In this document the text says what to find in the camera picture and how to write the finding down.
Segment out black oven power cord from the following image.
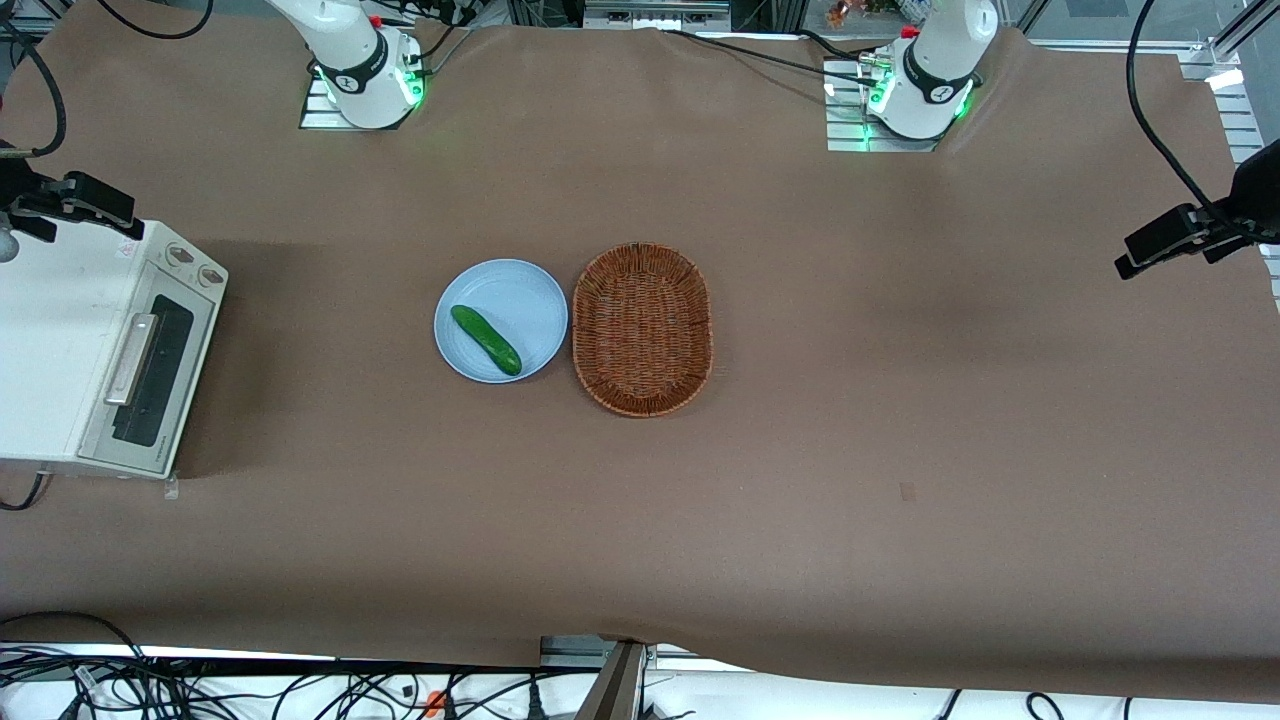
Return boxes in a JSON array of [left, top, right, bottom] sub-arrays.
[[0, 471, 50, 512]]

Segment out white toaster oven body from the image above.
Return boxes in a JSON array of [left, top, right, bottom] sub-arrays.
[[0, 219, 230, 482]]

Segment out oven door with metal handle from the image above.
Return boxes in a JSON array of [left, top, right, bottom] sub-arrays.
[[78, 262, 219, 477]]

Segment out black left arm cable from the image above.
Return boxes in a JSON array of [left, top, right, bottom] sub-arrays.
[[1126, 0, 1233, 219]]

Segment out black looped cable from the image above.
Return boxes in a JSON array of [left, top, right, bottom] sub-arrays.
[[94, 0, 217, 42]]

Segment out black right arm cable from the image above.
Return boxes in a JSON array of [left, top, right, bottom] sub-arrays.
[[0, 18, 68, 161]]

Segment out aluminium frame rail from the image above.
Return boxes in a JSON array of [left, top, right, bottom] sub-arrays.
[[1178, 0, 1280, 301]]

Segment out brown table cover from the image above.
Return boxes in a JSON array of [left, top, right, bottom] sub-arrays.
[[0, 18, 1280, 703]]

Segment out green cucumber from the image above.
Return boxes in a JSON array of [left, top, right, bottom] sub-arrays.
[[450, 304, 524, 378]]

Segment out black floor cable bundle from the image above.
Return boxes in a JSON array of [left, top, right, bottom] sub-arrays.
[[0, 610, 561, 720]]

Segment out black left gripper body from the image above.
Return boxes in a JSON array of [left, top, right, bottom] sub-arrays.
[[1226, 140, 1280, 247]]

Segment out light blue round plate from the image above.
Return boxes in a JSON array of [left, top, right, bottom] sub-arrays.
[[433, 258, 570, 386]]

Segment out dark camera stand post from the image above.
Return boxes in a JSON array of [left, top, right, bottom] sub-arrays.
[[574, 640, 649, 720]]

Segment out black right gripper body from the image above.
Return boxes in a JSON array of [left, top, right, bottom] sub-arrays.
[[0, 150, 67, 217]]

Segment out black base cable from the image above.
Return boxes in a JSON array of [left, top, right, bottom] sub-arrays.
[[658, 28, 883, 89]]

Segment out brown woven wicker basket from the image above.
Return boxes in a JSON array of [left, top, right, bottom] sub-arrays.
[[571, 241, 714, 419]]

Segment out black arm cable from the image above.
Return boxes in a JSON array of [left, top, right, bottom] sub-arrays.
[[0, 18, 68, 161], [1126, 0, 1233, 219]]

